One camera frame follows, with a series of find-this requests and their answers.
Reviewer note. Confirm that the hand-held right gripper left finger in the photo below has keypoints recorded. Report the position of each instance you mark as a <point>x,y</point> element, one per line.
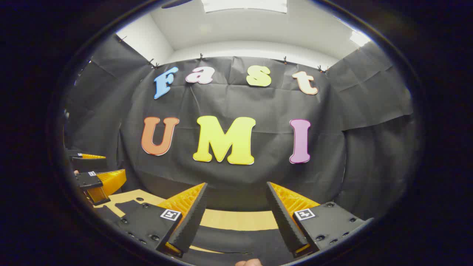
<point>192,218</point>

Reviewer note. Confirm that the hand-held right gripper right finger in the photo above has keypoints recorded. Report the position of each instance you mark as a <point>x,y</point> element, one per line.
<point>284,218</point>

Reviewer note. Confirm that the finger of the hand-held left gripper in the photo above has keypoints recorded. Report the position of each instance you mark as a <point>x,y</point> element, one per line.
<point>79,156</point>
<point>88,181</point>

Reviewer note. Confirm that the ceiling light panel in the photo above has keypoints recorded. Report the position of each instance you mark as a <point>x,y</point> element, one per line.
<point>360,38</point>

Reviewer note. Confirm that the black backdrop cloth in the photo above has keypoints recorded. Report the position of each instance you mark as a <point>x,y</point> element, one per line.
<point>258,107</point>

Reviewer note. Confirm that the dark jeans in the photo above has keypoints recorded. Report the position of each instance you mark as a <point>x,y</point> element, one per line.
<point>236,240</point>

